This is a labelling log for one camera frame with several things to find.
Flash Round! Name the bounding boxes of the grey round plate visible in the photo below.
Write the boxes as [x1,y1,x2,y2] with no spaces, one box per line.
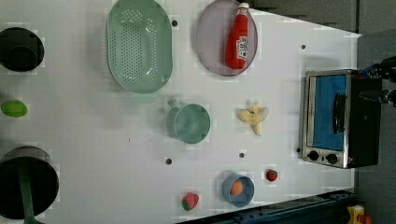
[195,0,258,76]

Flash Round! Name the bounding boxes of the green mug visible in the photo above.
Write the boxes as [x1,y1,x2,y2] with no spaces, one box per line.
[166,99,211,144]

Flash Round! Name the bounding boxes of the red ketchup bottle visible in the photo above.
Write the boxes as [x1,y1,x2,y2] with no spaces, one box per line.
[225,3,249,69]

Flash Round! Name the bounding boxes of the green button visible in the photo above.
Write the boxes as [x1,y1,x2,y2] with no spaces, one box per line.
[1,101,28,118]

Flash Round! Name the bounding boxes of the black toaster oven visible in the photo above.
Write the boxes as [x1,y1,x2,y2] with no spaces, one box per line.
[302,69,382,169]

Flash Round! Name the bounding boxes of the peeled toy banana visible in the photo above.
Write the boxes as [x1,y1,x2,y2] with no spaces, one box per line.
[239,104,269,136]

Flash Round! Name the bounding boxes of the pink red toy strawberry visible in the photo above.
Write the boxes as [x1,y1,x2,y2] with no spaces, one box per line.
[182,193,199,211]

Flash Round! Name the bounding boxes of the orange toy egg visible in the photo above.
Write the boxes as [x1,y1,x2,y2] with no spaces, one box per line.
[230,180,243,196]

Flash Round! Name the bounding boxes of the yellow red toy object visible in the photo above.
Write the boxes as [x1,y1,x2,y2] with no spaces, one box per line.
[347,205,373,224]

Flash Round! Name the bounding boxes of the green perforated colander basket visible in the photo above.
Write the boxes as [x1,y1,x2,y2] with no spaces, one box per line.
[106,0,173,94]

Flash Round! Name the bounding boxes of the blue bowl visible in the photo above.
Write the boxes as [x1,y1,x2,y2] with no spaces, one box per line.
[222,173,255,207]

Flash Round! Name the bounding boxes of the black round robot base upper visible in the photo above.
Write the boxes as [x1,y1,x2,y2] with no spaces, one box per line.
[0,27,45,72]

